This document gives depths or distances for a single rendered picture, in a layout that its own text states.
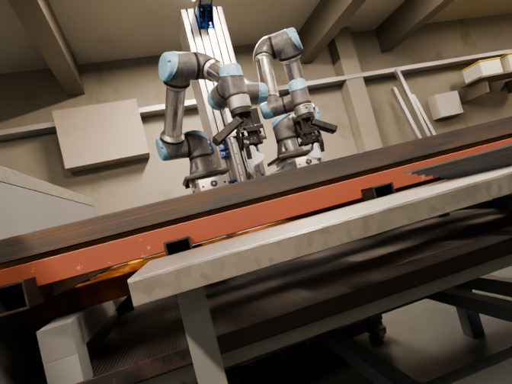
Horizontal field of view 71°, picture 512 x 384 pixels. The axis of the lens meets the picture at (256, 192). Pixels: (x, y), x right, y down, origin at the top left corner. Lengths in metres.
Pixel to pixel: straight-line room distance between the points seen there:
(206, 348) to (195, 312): 0.05
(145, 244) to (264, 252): 0.36
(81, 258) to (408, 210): 0.58
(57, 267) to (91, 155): 3.95
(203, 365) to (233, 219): 0.31
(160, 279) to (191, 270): 0.04
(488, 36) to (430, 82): 1.70
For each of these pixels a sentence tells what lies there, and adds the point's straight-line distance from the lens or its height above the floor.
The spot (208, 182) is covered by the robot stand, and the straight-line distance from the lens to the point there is 1.66.
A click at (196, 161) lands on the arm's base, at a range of 1.82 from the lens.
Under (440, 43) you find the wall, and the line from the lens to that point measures 7.48.
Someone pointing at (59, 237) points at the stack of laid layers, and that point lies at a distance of 0.78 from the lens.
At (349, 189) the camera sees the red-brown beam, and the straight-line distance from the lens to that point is 0.83.
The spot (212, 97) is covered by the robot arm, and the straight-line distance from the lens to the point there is 1.28.
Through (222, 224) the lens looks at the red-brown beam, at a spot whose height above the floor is 0.78.
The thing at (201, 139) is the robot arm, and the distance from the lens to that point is 1.85.
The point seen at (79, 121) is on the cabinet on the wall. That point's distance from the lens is 4.82.
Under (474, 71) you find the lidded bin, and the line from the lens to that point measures 7.04.
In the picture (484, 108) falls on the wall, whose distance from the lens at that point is 7.64.
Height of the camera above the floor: 0.79
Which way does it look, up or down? 3 degrees up
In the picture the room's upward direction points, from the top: 15 degrees counter-clockwise
